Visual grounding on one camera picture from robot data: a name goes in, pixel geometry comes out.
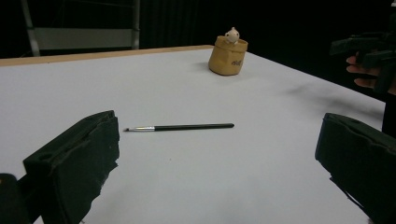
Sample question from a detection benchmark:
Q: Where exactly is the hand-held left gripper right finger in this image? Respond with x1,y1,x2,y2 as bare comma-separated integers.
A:
315,112,396,224

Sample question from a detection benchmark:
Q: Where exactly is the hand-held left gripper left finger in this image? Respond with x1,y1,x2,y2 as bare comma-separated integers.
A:
21,109,120,224

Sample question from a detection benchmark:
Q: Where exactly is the thin black makeup brush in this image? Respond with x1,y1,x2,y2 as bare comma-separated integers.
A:
123,122,235,133

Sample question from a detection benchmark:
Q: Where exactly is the small white toy figure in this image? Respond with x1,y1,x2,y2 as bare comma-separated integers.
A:
224,26,241,45

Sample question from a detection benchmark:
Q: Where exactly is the grey metal desk frame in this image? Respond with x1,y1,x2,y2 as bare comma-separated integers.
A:
20,0,141,58

